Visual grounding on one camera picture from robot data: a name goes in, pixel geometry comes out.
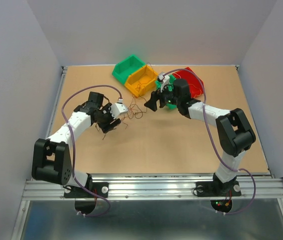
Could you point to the near green bin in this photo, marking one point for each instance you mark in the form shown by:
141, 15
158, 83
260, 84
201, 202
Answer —
170, 88

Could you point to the red bin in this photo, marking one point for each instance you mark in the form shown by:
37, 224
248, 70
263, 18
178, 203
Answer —
195, 86

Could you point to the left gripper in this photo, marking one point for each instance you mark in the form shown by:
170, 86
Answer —
107, 127

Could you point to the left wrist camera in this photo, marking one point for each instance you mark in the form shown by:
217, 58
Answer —
118, 109

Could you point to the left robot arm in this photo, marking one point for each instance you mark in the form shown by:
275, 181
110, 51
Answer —
52, 156

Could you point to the yellow bin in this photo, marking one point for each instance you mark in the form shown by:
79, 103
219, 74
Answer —
141, 81

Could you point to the green bin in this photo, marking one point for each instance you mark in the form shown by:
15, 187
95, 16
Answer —
126, 67
170, 88

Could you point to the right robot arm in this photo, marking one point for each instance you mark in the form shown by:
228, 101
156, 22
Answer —
235, 134

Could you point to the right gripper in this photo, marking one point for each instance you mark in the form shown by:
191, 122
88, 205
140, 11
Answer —
151, 103

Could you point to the far green bin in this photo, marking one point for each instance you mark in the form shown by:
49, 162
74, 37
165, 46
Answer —
126, 67

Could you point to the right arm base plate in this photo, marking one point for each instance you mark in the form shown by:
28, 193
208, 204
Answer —
216, 189

